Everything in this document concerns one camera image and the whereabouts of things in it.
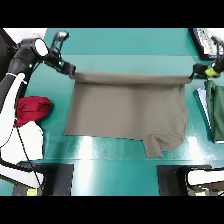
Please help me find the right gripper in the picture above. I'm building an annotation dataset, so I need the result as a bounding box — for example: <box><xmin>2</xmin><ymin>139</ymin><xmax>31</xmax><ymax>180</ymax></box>
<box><xmin>190</xmin><ymin>62</ymin><xmax>210</xmax><ymax>80</ymax></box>

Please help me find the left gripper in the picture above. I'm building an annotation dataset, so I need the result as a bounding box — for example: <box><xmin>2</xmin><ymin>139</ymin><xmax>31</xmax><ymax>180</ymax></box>
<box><xmin>47</xmin><ymin>57</ymin><xmax>77</xmax><ymax>77</ymax></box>

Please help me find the taupe T-shirt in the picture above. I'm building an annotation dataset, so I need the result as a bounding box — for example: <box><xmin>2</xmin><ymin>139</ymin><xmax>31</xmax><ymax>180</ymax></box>
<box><xmin>63</xmin><ymin>71</ymin><xmax>194</xmax><ymax>159</ymax></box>

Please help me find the green garment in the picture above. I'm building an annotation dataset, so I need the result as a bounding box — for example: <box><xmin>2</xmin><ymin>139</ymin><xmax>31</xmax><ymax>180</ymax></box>
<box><xmin>203</xmin><ymin>79</ymin><xmax>224</xmax><ymax>142</ymax></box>

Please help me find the red garment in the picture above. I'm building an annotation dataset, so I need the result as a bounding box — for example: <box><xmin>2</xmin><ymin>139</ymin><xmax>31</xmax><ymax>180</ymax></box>
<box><xmin>15</xmin><ymin>95</ymin><xmax>53</xmax><ymax>128</ymax></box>

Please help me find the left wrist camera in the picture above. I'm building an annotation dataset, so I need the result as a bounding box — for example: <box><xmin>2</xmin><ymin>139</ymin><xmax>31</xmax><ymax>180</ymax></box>
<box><xmin>49</xmin><ymin>30</ymin><xmax>71</xmax><ymax>60</ymax></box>

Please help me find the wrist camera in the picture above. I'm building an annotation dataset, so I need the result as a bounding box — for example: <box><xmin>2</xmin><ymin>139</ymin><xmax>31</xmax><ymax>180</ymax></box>
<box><xmin>210</xmin><ymin>35</ymin><xmax>224</xmax><ymax>60</ymax></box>
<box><xmin>49</xmin><ymin>30</ymin><xmax>71</xmax><ymax>60</ymax></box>

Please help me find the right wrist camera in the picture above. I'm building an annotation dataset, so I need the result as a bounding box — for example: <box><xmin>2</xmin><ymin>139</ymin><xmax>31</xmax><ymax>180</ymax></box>
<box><xmin>210</xmin><ymin>35</ymin><xmax>224</xmax><ymax>60</ymax></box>

